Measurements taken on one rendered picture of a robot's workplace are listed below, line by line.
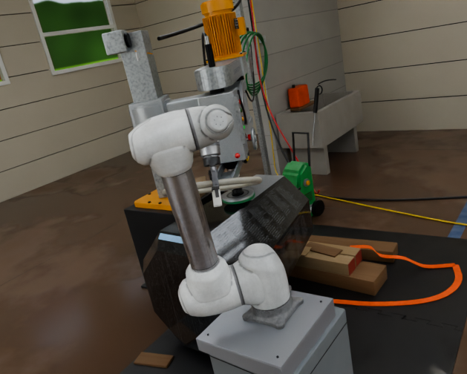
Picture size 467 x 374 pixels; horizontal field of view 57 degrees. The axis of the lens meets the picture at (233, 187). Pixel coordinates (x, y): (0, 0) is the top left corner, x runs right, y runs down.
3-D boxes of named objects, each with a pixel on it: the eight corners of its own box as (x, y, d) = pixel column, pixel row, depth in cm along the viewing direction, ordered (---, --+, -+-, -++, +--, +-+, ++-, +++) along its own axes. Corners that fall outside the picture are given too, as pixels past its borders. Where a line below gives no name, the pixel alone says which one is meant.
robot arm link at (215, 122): (225, 100, 140) (185, 110, 139) (231, 93, 122) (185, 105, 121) (235, 139, 142) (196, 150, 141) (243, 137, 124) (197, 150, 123)
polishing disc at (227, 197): (260, 189, 282) (259, 188, 282) (243, 202, 266) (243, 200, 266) (233, 188, 294) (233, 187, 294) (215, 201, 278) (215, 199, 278)
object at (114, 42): (102, 56, 307) (95, 35, 302) (120, 53, 320) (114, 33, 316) (120, 53, 295) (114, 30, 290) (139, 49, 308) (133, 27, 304)
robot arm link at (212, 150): (219, 144, 192) (220, 157, 192) (198, 147, 191) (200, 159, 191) (220, 141, 183) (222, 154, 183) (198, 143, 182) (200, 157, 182)
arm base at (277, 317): (309, 294, 168) (307, 282, 166) (281, 330, 152) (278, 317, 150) (271, 287, 179) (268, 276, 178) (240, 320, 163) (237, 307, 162)
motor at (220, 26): (211, 61, 330) (200, 5, 318) (251, 53, 325) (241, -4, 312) (205, 63, 304) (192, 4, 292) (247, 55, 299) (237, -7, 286)
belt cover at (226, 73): (218, 81, 338) (214, 60, 333) (249, 76, 334) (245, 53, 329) (193, 101, 249) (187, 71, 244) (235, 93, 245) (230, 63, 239)
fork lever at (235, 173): (223, 159, 297) (221, 153, 296) (250, 155, 294) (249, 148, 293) (205, 194, 233) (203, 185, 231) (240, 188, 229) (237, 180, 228)
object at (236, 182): (180, 197, 237) (179, 191, 237) (267, 184, 229) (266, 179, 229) (146, 196, 189) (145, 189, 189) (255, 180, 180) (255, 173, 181)
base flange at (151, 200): (132, 207, 352) (131, 201, 351) (171, 185, 389) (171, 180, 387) (176, 211, 324) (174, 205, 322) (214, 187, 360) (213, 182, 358)
